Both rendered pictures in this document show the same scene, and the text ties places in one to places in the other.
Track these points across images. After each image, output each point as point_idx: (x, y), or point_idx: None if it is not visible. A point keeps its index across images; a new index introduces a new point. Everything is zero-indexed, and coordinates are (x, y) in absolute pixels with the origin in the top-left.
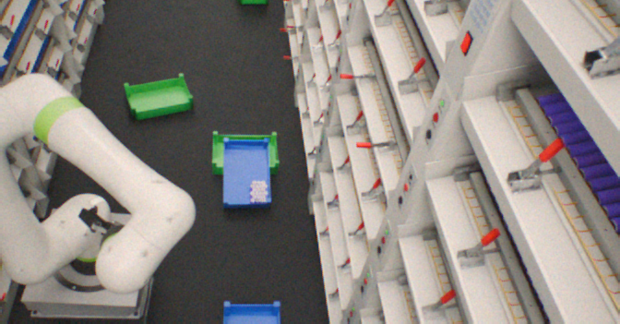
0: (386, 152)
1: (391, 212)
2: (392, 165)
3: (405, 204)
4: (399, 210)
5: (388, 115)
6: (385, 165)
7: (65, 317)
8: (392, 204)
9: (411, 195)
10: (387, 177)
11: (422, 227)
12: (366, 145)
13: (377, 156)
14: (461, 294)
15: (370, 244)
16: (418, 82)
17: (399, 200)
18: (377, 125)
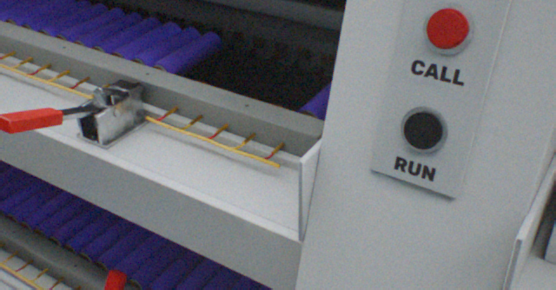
0: (122, 130)
1: (351, 263)
2: (180, 149)
3: (479, 117)
4: (438, 183)
5: (43, 50)
6: (155, 161)
7: None
8: (338, 222)
9: (524, 22)
10: (201, 183)
11: (543, 207)
12: (46, 113)
13: (102, 154)
14: None
15: None
16: None
17: (416, 141)
18: (19, 95)
